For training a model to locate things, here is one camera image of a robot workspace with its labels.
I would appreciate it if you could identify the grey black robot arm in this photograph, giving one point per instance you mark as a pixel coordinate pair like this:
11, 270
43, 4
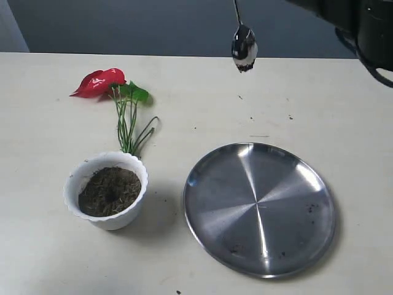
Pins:
369, 23

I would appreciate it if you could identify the metal spoon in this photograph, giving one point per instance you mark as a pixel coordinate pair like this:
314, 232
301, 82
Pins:
244, 47

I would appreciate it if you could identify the white scalloped flower pot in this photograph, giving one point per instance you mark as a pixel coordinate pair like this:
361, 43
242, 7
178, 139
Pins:
107, 190

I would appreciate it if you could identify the round steel plate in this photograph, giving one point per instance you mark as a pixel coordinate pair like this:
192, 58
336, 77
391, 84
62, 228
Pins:
259, 210

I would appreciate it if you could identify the red artificial anthurium plant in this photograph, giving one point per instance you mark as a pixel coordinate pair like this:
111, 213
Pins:
128, 98

